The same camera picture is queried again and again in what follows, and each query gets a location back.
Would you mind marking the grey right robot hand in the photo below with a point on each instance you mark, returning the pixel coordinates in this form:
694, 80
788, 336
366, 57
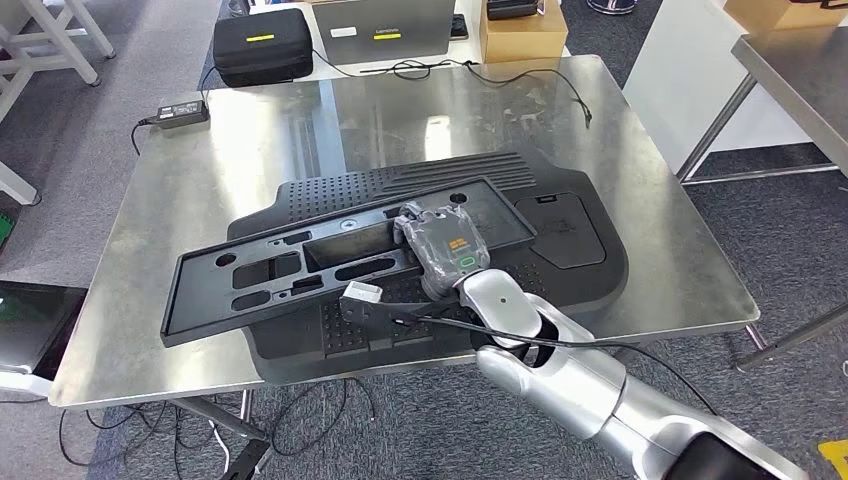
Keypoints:
444, 248

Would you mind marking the black plastic plate frame part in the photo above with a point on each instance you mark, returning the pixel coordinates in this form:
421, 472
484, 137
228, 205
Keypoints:
344, 245

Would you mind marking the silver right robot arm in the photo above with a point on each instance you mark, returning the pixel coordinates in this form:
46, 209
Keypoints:
570, 384

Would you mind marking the steel workbench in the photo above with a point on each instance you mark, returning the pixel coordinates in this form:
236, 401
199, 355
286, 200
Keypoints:
232, 159

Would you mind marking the large black plastic panel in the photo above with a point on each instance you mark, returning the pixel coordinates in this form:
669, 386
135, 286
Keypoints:
570, 232

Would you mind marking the black phone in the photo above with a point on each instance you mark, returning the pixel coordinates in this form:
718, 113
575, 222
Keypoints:
459, 26

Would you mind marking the grey laptop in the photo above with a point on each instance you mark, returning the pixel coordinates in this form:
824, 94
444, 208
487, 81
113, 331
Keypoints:
424, 26

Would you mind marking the cardboard box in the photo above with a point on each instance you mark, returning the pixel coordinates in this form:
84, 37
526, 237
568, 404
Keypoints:
523, 40
775, 13

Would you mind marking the small black device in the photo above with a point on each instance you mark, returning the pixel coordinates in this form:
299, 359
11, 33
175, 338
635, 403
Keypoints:
513, 8

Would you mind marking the black case yellow label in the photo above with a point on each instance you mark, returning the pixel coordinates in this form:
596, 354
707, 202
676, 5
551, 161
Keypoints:
262, 63

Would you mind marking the white cabinet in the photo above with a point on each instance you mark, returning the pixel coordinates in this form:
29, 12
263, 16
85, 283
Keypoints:
689, 86

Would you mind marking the black power adapter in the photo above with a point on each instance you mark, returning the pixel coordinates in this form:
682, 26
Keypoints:
182, 114

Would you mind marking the steel side table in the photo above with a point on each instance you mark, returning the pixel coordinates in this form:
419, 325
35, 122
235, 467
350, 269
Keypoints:
808, 79

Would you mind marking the dark screen monitor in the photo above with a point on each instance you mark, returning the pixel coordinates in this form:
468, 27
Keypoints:
33, 324

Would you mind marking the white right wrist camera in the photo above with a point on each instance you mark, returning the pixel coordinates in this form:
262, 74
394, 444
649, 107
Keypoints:
362, 293

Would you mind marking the black right camera mount bracket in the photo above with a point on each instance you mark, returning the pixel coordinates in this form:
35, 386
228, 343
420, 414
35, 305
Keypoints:
371, 312

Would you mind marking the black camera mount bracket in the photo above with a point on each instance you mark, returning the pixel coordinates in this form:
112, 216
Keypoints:
246, 464
371, 312

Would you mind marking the black left camera mount bracket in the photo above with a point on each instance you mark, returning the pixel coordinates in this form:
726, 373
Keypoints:
246, 464

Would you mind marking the white table frame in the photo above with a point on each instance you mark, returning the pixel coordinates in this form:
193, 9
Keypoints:
61, 43

